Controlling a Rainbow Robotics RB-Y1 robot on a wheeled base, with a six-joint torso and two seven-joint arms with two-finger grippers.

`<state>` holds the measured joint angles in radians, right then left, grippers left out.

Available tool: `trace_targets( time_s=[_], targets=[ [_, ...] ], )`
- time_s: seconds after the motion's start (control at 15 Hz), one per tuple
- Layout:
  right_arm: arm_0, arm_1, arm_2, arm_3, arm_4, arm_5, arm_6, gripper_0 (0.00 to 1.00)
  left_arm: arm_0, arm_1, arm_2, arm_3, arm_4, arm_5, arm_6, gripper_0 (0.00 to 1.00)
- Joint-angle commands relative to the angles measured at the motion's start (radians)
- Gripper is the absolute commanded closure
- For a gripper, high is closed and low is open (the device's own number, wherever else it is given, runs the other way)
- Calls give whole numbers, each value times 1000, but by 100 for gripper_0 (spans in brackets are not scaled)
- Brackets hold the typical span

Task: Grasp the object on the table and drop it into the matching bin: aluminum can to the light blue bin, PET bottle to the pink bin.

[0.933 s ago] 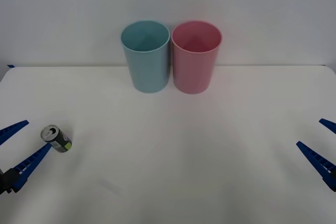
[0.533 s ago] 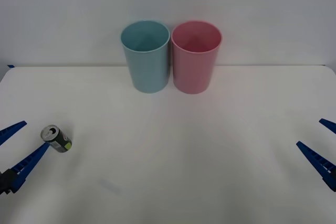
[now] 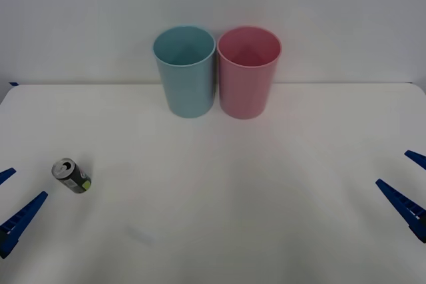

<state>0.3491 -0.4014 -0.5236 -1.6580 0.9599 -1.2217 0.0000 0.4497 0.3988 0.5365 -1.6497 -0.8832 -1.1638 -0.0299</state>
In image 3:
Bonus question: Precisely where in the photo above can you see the black drink can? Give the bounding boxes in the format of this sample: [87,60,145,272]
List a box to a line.
[51,156,93,196]

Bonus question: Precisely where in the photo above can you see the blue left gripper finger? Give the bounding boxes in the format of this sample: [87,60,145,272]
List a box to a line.
[0,167,17,186]
[0,191,49,259]

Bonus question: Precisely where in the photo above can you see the pale blue plastic bin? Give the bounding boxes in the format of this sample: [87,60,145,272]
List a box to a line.
[152,25,216,120]

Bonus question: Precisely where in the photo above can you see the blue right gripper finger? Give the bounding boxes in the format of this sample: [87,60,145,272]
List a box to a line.
[403,150,426,170]
[375,178,426,243]

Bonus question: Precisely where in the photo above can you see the pink plastic bin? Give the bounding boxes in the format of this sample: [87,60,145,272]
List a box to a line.
[216,25,283,120]

